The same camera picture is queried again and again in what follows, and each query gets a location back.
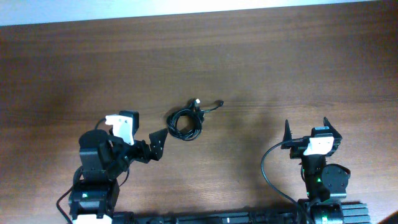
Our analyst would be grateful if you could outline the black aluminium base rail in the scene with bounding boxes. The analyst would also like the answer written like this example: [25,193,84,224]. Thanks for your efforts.
[111,203,371,224]

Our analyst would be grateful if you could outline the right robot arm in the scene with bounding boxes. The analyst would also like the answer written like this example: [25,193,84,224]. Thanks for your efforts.
[281,118,351,223]

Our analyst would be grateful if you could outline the black cable bundle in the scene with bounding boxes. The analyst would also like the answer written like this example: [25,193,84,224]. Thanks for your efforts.
[166,98,224,142]

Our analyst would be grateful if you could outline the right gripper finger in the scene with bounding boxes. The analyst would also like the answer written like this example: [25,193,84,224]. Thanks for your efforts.
[323,117,342,139]
[280,119,293,149]

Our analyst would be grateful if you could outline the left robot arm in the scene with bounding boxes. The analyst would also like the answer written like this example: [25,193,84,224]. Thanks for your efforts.
[68,129,168,223]

